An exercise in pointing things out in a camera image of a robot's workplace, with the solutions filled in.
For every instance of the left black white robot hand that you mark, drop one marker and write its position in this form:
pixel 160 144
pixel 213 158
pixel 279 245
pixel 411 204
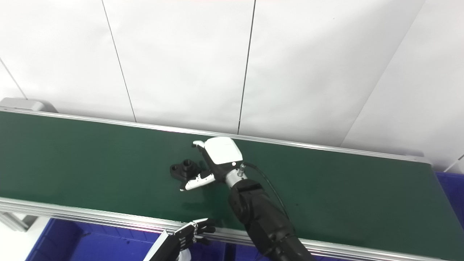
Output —
pixel 179 239

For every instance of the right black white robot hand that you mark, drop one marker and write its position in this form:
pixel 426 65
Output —
pixel 223 152

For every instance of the black bracket part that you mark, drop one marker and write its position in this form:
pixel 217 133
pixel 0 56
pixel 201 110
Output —
pixel 183 169

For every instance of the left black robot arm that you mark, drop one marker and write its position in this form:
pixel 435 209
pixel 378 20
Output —
pixel 159 258

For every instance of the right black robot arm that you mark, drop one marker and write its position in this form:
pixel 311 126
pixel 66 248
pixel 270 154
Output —
pixel 261 214

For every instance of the blue plastic bin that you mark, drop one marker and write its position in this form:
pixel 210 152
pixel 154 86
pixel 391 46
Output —
pixel 90 244
pixel 453 195
pixel 237 253

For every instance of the green conveyor belt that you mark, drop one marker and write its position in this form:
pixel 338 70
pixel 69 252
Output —
pixel 90 159
pixel 90 215

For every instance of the aluminium conveyor leg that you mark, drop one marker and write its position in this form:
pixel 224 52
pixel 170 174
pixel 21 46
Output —
pixel 16 221

